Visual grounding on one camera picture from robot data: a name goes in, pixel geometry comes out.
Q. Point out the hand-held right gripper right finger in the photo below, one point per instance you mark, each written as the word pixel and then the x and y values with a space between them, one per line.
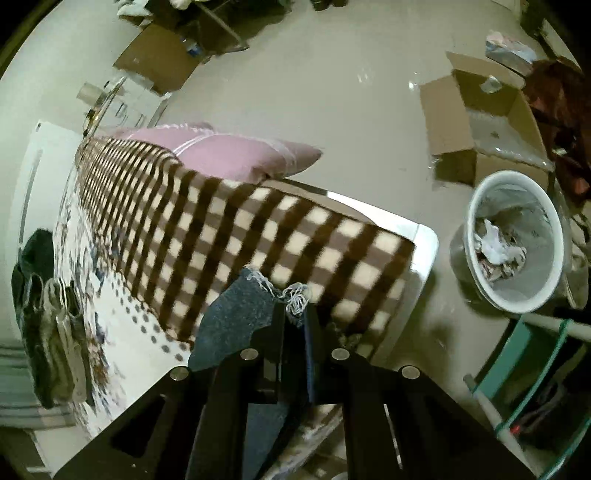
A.
pixel 310 332

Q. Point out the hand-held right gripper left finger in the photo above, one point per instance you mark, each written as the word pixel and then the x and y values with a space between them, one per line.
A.
pixel 270 330

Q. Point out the dark blue denim pants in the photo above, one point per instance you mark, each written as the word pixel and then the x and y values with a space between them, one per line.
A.
pixel 240 314

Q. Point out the brown checkered blanket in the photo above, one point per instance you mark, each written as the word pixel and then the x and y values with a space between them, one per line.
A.
pixel 207 230

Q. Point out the floral printed bed sheet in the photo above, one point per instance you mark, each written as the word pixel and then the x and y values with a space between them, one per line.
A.
pixel 120 314

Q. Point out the pink pillow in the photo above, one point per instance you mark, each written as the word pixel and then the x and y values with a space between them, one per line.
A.
pixel 231 154

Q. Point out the white trash bin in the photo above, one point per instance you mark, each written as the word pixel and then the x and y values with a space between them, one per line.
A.
pixel 512 240

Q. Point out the dark green clothing pile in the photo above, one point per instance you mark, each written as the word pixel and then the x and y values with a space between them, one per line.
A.
pixel 44 314

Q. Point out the teal metal rack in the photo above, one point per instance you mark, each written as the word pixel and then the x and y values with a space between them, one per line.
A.
pixel 531 392

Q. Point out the open cardboard box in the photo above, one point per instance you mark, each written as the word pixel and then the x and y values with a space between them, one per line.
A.
pixel 489 120

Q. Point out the flat cardboard box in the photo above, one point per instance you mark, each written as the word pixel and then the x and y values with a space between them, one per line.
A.
pixel 154 57

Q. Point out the dark red cloth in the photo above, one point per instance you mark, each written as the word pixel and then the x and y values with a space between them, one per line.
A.
pixel 561 120

